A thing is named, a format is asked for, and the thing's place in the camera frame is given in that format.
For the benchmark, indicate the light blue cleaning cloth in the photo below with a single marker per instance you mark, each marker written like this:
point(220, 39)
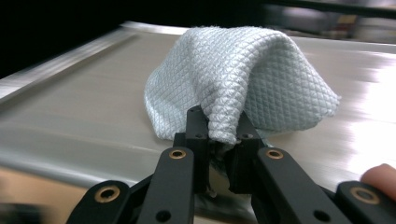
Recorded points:
point(233, 71)

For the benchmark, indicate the silver two-tier metal rack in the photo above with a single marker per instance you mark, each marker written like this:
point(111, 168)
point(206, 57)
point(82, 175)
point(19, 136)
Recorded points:
point(77, 109)

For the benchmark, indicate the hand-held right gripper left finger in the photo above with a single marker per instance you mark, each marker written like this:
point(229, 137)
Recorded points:
point(197, 130)

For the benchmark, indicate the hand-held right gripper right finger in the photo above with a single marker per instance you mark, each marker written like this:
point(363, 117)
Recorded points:
point(246, 155)

